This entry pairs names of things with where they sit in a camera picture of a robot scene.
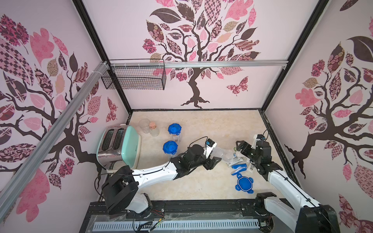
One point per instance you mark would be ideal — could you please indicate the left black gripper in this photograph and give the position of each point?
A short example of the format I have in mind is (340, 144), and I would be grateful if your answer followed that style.
(211, 164)

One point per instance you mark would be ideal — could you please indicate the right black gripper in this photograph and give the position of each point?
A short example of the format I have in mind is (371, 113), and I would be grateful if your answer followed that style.
(246, 148)

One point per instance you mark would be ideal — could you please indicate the blue lid container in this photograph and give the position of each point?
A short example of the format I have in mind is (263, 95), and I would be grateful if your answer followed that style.
(175, 131)
(170, 148)
(226, 156)

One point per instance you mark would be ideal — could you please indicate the blue toothbrush case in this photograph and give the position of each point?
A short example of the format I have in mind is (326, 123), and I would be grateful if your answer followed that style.
(238, 168)

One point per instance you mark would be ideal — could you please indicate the detached blue container lid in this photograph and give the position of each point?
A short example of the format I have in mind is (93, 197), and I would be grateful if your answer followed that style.
(244, 184)

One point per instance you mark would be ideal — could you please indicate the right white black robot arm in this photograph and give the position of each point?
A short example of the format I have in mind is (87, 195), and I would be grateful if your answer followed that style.
(301, 213)

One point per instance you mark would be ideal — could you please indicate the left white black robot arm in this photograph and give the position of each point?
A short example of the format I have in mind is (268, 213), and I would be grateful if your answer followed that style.
(120, 191)

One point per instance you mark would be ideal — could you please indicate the small bottle cork lid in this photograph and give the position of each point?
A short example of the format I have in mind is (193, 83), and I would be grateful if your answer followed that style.
(154, 130)

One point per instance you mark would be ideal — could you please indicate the clear glass tumbler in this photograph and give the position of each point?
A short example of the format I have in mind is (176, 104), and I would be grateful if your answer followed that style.
(144, 124)

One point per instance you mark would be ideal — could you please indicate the mint chrome toaster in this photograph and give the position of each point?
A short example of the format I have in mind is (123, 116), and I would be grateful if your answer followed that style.
(119, 145)

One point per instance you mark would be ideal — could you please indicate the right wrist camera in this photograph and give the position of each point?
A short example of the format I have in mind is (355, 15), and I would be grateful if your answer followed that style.
(257, 138)

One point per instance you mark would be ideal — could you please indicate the black base frame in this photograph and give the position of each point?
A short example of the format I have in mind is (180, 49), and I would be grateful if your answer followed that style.
(185, 210)

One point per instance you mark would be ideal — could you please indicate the white slotted cable duct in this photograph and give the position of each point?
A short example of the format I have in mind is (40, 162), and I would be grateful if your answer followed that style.
(174, 225)

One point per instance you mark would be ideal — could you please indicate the back aluminium rail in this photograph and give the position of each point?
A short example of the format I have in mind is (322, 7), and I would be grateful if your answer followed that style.
(203, 64)

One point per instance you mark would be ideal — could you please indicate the aluminium rail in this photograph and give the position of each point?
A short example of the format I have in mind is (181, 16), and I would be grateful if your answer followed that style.
(203, 64)
(21, 178)

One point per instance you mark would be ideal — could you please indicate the black wire basket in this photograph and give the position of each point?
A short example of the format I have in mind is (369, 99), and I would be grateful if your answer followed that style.
(136, 74)

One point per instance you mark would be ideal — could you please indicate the left aluminium rail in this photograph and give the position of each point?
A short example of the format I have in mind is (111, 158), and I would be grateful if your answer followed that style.
(21, 178)

